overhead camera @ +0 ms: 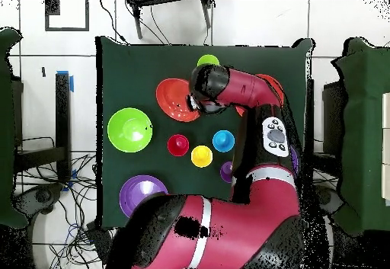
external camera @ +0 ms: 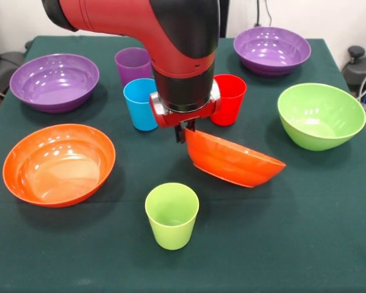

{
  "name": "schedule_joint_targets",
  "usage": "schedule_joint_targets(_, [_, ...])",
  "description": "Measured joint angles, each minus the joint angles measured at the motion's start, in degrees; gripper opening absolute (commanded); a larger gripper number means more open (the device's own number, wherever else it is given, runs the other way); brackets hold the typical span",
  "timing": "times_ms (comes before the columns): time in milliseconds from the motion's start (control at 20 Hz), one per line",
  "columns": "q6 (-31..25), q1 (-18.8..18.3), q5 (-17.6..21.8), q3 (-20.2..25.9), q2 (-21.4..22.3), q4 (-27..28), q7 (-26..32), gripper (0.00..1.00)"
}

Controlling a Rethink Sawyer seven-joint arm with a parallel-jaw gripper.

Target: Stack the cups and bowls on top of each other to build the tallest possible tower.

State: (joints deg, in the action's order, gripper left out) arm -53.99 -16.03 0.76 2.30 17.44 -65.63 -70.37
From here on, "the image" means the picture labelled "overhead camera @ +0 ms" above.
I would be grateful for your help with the yellow plastic cup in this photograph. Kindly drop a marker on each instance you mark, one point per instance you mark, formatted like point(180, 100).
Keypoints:
point(201, 156)

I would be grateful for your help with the blue plastic cup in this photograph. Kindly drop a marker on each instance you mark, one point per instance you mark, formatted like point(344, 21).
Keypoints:
point(223, 141)

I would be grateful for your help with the green plastic bowl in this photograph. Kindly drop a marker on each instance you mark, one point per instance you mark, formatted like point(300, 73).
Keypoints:
point(129, 130)

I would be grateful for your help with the green cloth covered table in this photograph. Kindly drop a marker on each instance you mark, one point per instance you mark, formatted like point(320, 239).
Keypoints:
point(6, 128)
point(365, 128)

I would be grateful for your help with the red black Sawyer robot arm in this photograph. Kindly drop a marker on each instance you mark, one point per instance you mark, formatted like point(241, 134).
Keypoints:
point(237, 226)

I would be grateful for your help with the black chair base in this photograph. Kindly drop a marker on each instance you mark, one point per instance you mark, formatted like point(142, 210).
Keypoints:
point(330, 200)
point(39, 195)

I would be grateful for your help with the green plastic cup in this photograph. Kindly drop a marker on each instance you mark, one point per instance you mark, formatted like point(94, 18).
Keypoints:
point(208, 60)

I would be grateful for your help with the purple plastic bowl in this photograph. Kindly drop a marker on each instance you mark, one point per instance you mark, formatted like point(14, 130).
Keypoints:
point(294, 159)
point(134, 192)

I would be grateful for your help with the white box stack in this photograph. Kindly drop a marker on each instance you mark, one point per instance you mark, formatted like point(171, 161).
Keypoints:
point(386, 147)

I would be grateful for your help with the dark green tablecloth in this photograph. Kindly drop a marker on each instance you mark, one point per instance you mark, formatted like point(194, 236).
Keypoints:
point(137, 67)

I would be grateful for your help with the purple plastic cup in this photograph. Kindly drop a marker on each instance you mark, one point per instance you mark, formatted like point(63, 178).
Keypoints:
point(226, 171)

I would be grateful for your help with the red plastic cup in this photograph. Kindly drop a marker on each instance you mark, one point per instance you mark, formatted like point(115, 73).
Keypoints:
point(178, 145)

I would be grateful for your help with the black power box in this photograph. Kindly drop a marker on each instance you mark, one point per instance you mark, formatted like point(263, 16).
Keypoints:
point(97, 235)

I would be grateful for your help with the orange plastic bowl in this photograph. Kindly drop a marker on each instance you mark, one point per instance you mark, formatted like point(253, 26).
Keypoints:
point(274, 84)
point(172, 98)

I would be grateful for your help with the black square frame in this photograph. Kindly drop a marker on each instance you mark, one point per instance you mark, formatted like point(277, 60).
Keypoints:
point(51, 7)

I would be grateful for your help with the black beam with blue tape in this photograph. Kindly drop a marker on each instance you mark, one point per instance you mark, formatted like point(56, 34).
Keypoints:
point(62, 113)

